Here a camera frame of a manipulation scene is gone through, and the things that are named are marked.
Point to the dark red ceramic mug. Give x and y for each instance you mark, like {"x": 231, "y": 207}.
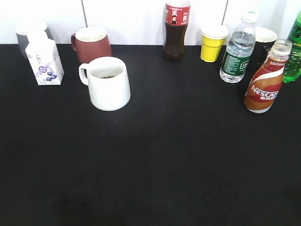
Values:
{"x": 91, "y": 43}

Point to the white ceramic mug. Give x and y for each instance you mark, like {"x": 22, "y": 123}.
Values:
{"x": 107, "y": 81}

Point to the white blueberry milk carton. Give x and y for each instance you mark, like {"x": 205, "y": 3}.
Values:
{"x": 44, "y": 59}

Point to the grey ceramic mug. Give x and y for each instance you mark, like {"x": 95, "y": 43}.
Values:
{"x": 27, "y": 26}

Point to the clear water bottle green label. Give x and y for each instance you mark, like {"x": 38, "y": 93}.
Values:
{"x": 239, "y": 48}

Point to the yellow paper cup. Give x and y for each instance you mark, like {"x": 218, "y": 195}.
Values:
{"x": 214, "y": 37}

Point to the green sprite bottle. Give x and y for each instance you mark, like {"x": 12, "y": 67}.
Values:
{"x": 293, "y": 66}

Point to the black ceramic mug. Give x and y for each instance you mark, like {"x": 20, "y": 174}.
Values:
{"x": 265, "y": 39}

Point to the brown nescafe coffee bottle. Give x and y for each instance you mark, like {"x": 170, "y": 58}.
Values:
{"x": 267, "y": 81}

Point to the cola bottle red label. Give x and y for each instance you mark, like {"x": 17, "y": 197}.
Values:
{"x": 177, "y": 13}

